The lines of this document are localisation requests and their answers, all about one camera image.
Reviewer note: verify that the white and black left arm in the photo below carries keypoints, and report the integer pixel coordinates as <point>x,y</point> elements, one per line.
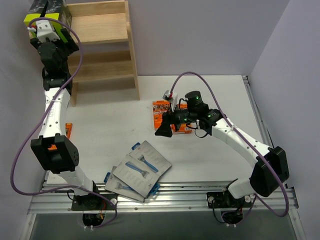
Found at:
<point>52,148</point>

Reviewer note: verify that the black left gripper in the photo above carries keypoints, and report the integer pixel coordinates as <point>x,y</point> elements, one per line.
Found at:
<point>67,36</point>

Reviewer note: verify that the aluminium rail frame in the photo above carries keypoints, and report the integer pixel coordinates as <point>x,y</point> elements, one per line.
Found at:
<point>107,121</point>

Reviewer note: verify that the orange razor box far left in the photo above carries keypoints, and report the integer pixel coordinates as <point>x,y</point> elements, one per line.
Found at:
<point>68,129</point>

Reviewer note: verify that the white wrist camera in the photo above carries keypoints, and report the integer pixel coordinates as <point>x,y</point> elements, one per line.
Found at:
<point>44,31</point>
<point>172,98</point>

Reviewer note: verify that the wooden three-tier shelf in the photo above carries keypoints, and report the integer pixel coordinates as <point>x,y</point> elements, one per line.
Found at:
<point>106,56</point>

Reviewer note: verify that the grey blue razor pack middle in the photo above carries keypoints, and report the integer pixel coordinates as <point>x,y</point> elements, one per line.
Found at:
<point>136,175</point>

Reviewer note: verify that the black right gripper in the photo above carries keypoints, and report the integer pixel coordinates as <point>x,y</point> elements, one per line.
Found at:
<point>172,120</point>

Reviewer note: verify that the orange razor box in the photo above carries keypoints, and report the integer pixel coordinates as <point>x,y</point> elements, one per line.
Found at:
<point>158,108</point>
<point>183,127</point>
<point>68,129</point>

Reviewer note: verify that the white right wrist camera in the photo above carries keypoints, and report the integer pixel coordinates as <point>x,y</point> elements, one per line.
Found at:
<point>172,98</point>

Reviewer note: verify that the grey blue razor pack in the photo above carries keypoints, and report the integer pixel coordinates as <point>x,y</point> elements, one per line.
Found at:
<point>136,175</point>
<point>150,158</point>
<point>115,185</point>

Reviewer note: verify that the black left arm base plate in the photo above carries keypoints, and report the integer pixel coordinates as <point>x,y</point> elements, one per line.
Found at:
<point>90,203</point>

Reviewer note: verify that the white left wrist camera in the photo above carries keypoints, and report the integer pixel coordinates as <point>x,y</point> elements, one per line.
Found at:
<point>44,31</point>

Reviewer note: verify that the grey blue razor pack upper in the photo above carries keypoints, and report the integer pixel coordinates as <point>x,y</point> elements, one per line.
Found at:
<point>150,158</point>

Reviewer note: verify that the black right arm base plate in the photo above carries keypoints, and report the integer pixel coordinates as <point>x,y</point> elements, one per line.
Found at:
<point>224,200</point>

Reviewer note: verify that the orange razor box right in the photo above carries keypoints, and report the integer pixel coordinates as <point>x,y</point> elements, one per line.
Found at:
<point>183,127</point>

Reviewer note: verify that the black green razor box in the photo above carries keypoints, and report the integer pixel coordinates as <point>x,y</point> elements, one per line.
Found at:
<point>65,18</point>
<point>47,6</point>

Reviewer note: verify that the grey blue razor pack lower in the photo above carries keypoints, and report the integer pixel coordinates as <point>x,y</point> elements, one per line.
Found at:
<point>115,185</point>

